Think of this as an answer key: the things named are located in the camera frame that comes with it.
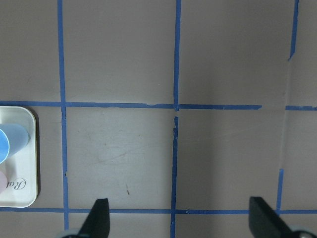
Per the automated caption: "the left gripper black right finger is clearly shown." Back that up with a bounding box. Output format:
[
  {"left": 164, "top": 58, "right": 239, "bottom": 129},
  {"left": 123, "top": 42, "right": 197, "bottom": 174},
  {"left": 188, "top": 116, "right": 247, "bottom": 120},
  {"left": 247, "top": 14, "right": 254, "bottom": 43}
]
[{"left": 249, "top": 196, "right": 293, "bottom": 238}]

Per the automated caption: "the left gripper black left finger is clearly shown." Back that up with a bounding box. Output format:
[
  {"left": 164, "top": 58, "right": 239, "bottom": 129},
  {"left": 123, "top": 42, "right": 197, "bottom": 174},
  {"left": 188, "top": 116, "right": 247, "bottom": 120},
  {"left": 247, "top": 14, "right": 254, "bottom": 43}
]
[{"left": 78, "top": 198, "right": 110, "bottom": 238}]

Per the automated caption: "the pink plastic cup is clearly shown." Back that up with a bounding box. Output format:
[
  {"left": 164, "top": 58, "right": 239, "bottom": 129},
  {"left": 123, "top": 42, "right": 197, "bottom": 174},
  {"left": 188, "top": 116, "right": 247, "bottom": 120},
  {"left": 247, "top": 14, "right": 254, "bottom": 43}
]
[{"left": 0, "top": 171, "right": 8, "bottom": 193}]

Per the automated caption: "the bright blue plastic cup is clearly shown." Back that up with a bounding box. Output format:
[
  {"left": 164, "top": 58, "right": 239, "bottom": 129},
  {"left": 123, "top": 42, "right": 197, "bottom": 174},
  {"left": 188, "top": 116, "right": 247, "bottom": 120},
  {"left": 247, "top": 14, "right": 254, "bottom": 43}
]
[{"left": 0, "top": 123, "right": 29, "bottom": 163}]

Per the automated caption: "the cream serving tray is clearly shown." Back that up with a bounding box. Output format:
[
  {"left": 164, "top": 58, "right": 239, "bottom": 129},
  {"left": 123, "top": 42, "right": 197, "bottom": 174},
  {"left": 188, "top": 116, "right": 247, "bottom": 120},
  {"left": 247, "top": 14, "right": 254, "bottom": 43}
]
[{"left": 0, "top": 106, "right": 39, "bottom": 208}]

